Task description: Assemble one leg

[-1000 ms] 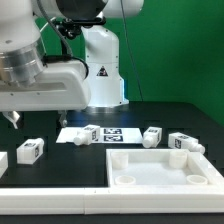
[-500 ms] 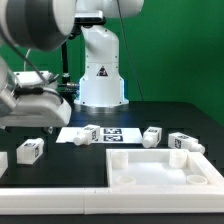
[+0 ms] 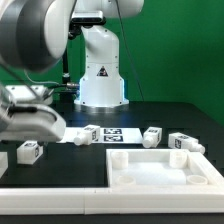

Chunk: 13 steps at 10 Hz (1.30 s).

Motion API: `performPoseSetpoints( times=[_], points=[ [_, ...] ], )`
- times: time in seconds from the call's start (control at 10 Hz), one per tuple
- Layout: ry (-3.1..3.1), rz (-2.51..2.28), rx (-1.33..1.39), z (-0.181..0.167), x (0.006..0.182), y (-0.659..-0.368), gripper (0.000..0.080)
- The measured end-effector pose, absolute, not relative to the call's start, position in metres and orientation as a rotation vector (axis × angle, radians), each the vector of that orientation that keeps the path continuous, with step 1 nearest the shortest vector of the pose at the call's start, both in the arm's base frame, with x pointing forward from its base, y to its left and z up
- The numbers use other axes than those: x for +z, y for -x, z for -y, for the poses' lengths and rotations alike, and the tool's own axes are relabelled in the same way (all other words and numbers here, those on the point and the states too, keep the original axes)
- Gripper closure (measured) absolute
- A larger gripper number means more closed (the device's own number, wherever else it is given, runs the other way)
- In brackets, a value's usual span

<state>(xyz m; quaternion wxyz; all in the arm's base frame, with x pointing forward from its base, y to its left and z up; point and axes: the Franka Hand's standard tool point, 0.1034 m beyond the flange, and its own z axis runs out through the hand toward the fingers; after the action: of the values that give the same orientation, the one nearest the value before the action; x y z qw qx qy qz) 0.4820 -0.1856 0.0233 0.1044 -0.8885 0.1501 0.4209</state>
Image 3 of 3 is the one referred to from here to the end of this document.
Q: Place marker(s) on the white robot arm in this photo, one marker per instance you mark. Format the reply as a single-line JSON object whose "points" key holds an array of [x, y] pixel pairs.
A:
{"points": [[34, 36]]}

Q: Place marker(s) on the black camera stand pole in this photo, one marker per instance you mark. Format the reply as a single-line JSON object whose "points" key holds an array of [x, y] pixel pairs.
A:
{"points": [[70, 86]]}

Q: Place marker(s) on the white square table top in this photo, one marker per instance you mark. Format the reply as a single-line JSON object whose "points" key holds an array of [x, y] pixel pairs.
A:
{"points": [[165, 167]]}

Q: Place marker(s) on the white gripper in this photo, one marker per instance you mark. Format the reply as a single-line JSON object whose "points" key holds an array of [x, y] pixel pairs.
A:
{"points": [[31, 122]]}

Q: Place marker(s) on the white left obstacle block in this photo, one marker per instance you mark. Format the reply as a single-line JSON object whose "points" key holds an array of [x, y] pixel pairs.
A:
{"points": [[3, 163]]}

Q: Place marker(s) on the white paper marker sheet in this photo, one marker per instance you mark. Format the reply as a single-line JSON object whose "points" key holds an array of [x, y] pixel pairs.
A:
{"points": [[108, 135]]}

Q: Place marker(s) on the white front rail fence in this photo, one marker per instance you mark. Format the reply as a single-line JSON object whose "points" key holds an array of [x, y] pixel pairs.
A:
{"points": [[115, 200]]}

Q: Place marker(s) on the black camera on stand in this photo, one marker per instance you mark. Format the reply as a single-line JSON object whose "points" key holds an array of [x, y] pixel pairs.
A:
{"points": [[88, 18]]}

